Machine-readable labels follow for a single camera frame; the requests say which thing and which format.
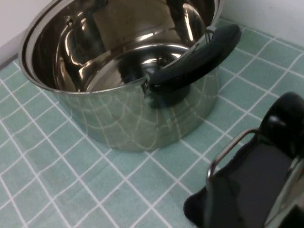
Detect green tiled tablecloth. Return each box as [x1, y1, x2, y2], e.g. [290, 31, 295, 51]
[0, 18, 304, 228]

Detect stainless steel cooking pot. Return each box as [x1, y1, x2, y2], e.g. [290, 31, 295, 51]
[18, 0, 242, 153]

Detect dark tray wire lid rack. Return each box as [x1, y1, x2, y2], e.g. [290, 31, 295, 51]
[183, 128, 304, 228]

